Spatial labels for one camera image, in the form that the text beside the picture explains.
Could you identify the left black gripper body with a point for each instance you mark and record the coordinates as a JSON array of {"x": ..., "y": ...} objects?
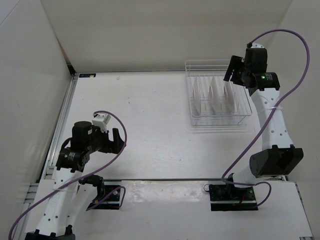
[{"x": 100, "y": 141}]

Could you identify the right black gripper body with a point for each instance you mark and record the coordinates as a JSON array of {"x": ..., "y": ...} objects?
[{"x": 245, "y": 72}]

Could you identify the plain white plate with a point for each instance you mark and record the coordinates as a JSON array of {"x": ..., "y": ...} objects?
[{"x": 229, "y": 97}]

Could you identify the white plate green motif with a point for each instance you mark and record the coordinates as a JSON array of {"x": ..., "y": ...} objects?
[{"x": 214, "y": 97}]

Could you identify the green red rimmed plate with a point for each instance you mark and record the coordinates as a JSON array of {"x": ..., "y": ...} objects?
[{"x": 196, "y": 96}]

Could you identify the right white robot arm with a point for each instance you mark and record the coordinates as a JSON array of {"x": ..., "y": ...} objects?
[{"x": 278, "y": 155}]

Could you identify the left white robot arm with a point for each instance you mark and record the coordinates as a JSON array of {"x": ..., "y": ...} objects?
[{"x": 74, "y": 191}]

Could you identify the small dark label sticker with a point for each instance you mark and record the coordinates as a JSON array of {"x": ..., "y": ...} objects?
[{"x": 87, "y": 75}]

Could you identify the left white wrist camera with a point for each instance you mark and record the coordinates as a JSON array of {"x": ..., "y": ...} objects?
[{"x": 101, "y": 120}]

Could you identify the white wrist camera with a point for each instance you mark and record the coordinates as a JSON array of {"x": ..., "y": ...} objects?
[
  {"x": 101, "y": 120},
  {"x": 255, "y": 45}
]

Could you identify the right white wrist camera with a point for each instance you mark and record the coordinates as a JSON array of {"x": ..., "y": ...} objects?
[{"x": 255, "y": 45}]

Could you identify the white wire dish rack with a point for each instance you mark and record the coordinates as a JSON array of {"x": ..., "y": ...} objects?
[{"x": 204, "y": 70}]

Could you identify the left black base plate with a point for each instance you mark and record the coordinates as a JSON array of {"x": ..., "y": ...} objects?
[{"x": 111, "y": 198}]

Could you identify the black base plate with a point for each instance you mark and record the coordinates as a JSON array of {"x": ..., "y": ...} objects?
[
  {"x": 228, "y": 198},
  {"x": 111, "y": 198}
]

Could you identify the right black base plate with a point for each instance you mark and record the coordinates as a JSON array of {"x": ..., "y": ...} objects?
[{"x": 228, "y": 198}]

